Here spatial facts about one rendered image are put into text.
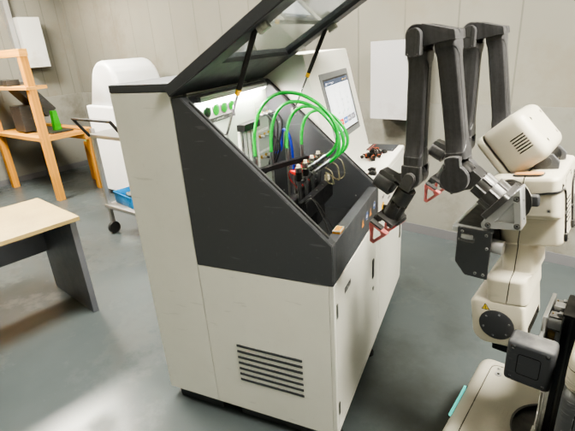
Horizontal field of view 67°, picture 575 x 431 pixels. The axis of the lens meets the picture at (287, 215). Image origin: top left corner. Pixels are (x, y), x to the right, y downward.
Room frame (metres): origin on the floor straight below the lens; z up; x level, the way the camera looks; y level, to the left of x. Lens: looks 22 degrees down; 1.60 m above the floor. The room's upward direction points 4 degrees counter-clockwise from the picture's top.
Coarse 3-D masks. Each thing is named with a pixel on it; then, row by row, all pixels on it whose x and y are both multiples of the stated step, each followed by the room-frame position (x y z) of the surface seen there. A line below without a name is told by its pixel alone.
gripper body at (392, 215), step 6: (390, 198) 1.25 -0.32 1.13; (390, 204) 1.24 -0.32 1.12; (396, 204) 1.22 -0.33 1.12; (384, 210) 1.26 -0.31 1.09; (390, 210) 1.23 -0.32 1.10; (396, 210) 1.22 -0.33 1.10; (402, 210) 1.23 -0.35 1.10; (378, 216) 1.24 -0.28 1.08; (384, 216) 1.24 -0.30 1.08; (390, 216) 1.23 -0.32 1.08; (396, 216) 1.23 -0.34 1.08; (402, 216) 1.27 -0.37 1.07; (390, 222) 1.22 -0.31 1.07; (396, 222) 1.23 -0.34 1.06
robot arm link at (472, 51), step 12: (468, 36) 1.50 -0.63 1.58; (468, 48) 1.52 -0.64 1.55; (480, 48) 1.52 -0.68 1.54; (468, 60) 1.53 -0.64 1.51; (480, 60) 1.53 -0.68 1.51; (468, 72) 1.53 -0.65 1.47; (468, 84) 1.52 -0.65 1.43; (468, 96) 1.52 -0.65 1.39; (468, 108) 1.52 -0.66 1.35; (468, 120) 1.52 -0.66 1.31
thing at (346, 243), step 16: (368, 192) 1.84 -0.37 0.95; (352, 208) 1.67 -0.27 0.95; (368, 208) 1.77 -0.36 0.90; (352, 224) 1.54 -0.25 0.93; (368, 224) 1.77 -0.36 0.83; (336, 240) 1.37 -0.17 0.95; (352, 240) 1.53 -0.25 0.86; (336, 256) 1.36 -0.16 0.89; (352, 256) 1.53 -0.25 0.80; (336, 272) 1.36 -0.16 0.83
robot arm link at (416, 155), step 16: (416, 32) 1.17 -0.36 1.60; (416, 48) 1.17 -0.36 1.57; (432, 48) 1.23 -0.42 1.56; (416, 64) 1.20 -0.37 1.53; (416, 80) 1.20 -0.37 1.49; (416, 96) 1.20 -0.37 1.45; (416, 112) 1.20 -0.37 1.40; (416, 128) 1.19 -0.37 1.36; (416, 144) 1.19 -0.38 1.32; (416, 160) 1.18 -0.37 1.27; (416, 176) 1.18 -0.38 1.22
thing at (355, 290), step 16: (368, 240) 1.77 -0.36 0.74; (368, 256) 1.77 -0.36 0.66; (352, 272) 1.53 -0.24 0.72; (368, 272) 1.78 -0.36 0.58; (336, 288) 1.35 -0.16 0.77; (352, 288) 1.53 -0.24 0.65; (368, 288) 1.78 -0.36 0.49; (336, 304) 1.34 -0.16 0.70; (352, 304) 1.52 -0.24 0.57; (368, 304) 1.78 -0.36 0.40; (336, 320) 1.34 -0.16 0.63; (352, 320) 1.52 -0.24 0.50; (368, 320) 1.78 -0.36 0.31; (352, 336) 1.52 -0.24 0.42; (368, 336) 1.78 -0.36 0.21; (352, 352) 1.52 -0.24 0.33; (352, 368) 1.52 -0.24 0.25; (352, 384) 1.51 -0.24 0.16
